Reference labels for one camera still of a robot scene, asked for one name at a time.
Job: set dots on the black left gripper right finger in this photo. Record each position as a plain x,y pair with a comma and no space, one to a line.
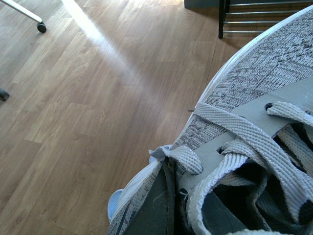
217,218

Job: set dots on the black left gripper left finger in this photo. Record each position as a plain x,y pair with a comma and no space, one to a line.
157,214

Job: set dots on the grey knit sneaker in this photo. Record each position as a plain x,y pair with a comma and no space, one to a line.
249,140

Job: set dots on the black metal shoe rack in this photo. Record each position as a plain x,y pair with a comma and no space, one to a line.
255,16

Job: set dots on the black caster wheel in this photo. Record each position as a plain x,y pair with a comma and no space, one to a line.
4,95

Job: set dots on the white wheeled table leg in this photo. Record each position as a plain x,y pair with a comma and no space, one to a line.
41,27

